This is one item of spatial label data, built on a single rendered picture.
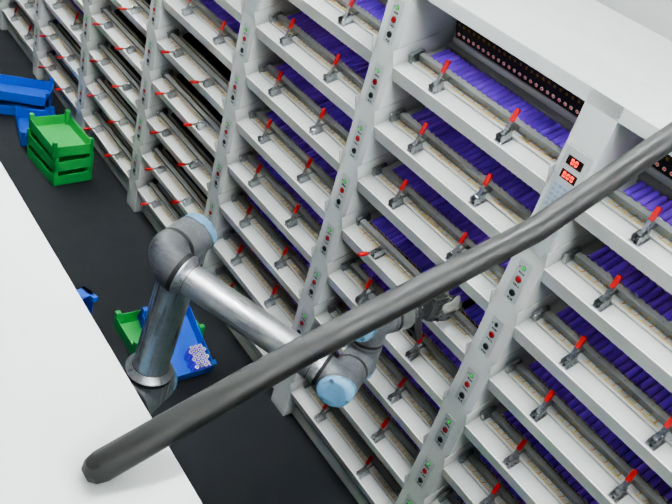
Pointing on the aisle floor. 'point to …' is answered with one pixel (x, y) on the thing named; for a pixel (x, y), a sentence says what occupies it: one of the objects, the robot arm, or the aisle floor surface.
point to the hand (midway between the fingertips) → (455, 302)
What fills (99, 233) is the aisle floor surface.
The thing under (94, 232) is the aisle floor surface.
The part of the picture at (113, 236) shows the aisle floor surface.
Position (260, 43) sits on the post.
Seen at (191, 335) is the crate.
